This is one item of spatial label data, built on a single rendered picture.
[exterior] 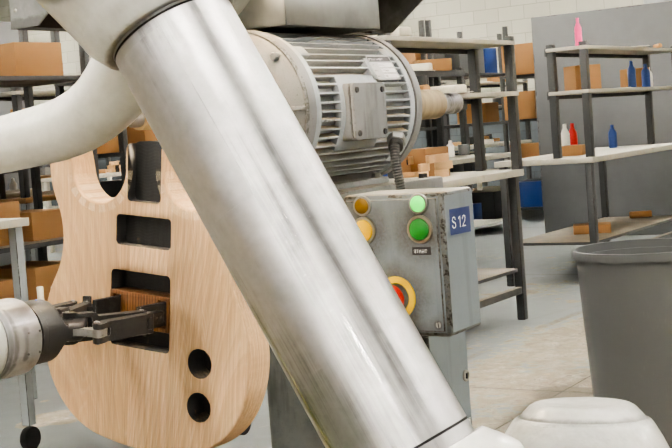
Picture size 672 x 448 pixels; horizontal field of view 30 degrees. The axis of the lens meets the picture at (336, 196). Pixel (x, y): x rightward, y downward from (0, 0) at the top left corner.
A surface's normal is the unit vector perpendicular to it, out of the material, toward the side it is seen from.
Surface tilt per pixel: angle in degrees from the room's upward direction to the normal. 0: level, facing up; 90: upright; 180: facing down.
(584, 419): 34
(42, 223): 90
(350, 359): 79
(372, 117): 90
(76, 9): 118
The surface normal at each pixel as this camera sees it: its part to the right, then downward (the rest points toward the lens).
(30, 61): 0.78, -0.03
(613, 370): -0.78, 0.15
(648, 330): -0.22, 0.13
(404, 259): -0.54, 0.08
